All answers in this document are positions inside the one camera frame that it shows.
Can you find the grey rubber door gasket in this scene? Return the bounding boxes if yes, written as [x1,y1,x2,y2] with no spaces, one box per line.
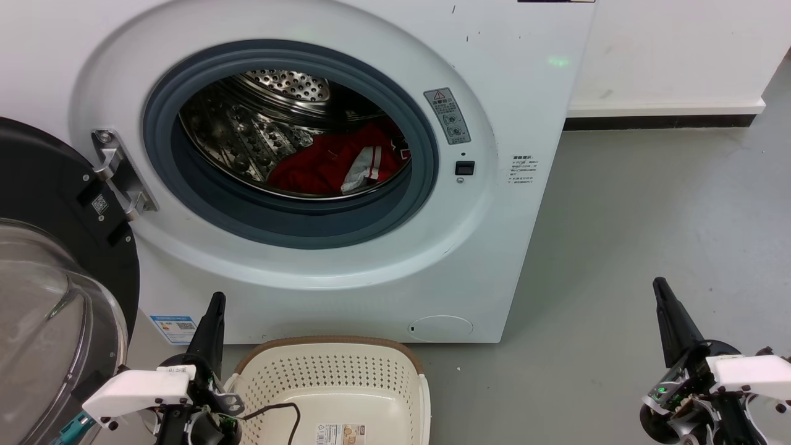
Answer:
[142,40,439,250]

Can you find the red garment with white print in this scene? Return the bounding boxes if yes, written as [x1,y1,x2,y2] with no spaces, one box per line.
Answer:
[267,121,412,197]

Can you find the metal door hinge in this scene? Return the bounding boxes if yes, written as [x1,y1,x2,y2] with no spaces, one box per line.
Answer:
[91,129,158,222]

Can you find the thin black cable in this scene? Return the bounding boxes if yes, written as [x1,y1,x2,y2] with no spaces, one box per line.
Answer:
[238,403,302,445]

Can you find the dark baseboard strip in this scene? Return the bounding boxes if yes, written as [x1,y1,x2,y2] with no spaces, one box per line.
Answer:
[564,114,758,131]

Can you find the blue energy label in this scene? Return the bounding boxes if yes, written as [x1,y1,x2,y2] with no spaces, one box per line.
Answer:
[150,315,198,345]

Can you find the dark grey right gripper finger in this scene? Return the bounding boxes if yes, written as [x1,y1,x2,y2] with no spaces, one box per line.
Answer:
[659,278,705,361]
[654,278,683,368]

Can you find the stainless steel washing machine drum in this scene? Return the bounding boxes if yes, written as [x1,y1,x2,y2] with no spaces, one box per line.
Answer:
[178,69,413,200]

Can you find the printed product label sticker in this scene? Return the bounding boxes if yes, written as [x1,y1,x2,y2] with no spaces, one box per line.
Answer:
[315,423,366,445]

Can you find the washing machine door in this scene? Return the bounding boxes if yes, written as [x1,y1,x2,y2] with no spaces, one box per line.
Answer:
[0,117,142,445]

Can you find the cream perforated laundry basket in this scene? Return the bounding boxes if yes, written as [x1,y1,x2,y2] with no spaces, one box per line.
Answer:
[224,336,431,445]

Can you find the teal cable connector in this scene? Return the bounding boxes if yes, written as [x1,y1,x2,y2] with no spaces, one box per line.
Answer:
[53,413,95,445]

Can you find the black text sticker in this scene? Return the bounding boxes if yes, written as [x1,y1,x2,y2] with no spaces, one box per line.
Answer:
[509,155,539,186]

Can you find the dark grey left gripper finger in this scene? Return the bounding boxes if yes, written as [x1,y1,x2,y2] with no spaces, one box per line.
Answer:
[204,292,227,375]
[187,292,219,365]

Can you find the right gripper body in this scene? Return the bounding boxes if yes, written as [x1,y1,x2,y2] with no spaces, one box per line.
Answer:
[640,340,767,445]

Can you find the white front-load washing machine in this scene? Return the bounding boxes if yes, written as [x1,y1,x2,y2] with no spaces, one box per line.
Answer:
[0,0,597,344]

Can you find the round filter cover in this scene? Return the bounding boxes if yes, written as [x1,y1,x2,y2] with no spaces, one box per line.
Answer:
[408,315,475,342]

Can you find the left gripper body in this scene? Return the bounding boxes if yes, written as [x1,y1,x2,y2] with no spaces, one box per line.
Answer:
[154,355,243,445]

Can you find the grey warning label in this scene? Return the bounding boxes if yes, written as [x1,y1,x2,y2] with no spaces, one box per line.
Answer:
[423,87,472,145]

